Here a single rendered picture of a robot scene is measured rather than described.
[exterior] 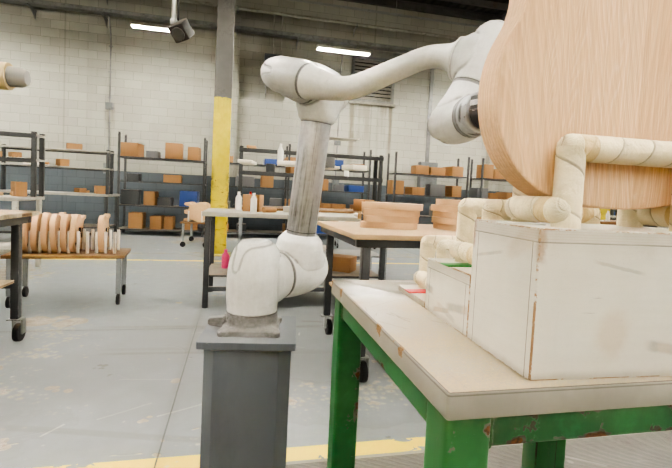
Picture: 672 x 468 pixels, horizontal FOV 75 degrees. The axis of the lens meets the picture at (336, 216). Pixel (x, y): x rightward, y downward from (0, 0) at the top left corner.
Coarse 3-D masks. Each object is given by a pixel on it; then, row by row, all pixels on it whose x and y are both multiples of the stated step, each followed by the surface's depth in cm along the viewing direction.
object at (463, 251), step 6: (450, 246) 76; (456, 246) 74; (462, 246) 72; (468, 246) 70; (450, 252) 75; (456, 252) 73; (462, 252) 71; (468, 252) 69; (456, 258) 74; (462, 258) 71; (468, 258) 69
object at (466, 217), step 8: (464, 208) 74; (472, 208) 74; (464, 216) 74; (472, 216) 74; (464, 224) 74; (472, 224) 74; (456, 232) 76; (464, 232) 74; (472, 232) 74; (456, 240) 76; (464, 240) 74; (472, 240) 74
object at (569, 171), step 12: (564, 156) 50; (576, 156) 50; (564, 168) 50; (576, 168) 50; (564, 180) 50; (576, 180) 50; (564, 192) 50; (576, 192) 50; (576, 204) 50; (576, 216) 50; (576, 228) 50
